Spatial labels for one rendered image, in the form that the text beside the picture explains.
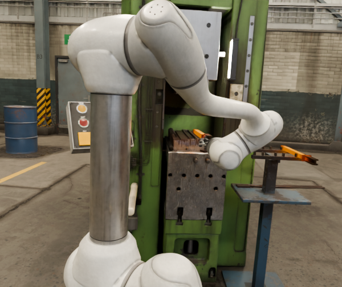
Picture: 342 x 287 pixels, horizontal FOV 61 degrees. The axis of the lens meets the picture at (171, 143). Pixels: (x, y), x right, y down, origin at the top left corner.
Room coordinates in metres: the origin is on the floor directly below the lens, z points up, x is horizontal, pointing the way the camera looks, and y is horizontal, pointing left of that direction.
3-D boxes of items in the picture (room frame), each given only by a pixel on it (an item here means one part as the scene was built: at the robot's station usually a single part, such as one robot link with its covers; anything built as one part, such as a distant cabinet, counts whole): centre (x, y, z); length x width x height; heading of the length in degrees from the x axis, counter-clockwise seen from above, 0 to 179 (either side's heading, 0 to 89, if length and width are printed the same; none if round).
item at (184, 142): (2.03, -0.10, 0.96); 0.42 x 0.20 x 0.09; 5
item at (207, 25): (2.03, -0.14, 1.56); 0.42 x 0.39 x 0.40; 5
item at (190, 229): (2.04, -0.15, 0.23); 0.55 x 0.37 x 0.47; 5
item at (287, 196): (1.72, -0.62, 0.69); 0.40 x 0.30 x 0.02; 92
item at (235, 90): (1.97, -0.42, 1.27); 0.09 x 0.02 x 0.17; 95
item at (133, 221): (1.91, 0.25, 0.36); 0.09 x 0.07 x 0.12; 95
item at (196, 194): (2.04, -0.15, 0.69); 0.56 x 0.38 x 0.45; 5
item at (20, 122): (5.60, 2.95, 0.44); 0.59 x 0.59 x 0.88
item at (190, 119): (2.35, -0.12, 1.37); 0.41 x 0.10 x 0.91; 95
